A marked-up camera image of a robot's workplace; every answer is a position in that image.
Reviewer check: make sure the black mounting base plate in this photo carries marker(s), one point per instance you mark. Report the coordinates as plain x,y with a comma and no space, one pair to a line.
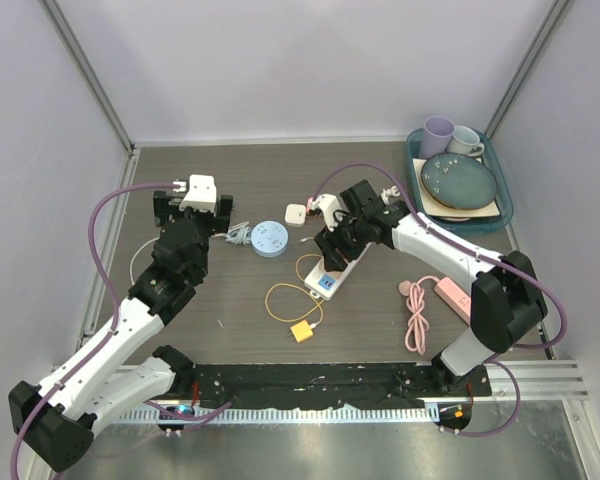
366,386

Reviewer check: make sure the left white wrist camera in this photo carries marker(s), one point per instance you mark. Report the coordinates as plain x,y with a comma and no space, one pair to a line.
197,192

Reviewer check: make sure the white multicolour power strip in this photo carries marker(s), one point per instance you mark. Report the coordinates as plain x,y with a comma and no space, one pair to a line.
330,277

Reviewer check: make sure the teal plastic tray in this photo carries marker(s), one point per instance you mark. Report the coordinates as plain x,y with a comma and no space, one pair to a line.
476,226

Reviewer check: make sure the dark blue plate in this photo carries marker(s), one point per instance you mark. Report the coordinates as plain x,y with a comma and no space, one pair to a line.
459,181

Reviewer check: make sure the pink round plate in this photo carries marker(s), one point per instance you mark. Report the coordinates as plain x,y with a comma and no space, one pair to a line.
454,219

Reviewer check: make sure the grey blue mug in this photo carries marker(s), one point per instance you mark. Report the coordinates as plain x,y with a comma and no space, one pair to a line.
465,141

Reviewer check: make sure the yellow charger block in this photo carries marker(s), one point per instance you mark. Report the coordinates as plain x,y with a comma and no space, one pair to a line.
302,331

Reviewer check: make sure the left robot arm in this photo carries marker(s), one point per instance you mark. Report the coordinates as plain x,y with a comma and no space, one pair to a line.
59,417

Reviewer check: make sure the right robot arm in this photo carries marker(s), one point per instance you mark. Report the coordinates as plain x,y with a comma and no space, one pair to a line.
506,302

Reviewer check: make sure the round light blue socket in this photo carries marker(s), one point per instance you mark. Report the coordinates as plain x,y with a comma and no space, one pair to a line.
269,239

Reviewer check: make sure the purple cup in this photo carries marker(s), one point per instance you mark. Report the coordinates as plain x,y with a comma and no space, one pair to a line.
436,135

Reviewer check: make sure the cream square plate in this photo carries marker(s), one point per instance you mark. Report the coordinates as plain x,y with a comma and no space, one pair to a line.
433,208

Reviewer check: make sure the white charger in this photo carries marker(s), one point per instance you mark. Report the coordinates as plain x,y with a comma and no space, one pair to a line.
295,215

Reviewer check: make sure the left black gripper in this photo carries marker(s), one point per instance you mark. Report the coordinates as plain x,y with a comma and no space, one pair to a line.
166,206

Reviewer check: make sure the pink power strip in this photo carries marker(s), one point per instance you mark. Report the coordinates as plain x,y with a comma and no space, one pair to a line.
456,298

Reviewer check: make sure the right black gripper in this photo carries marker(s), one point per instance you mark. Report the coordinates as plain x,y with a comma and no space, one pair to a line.
327,241

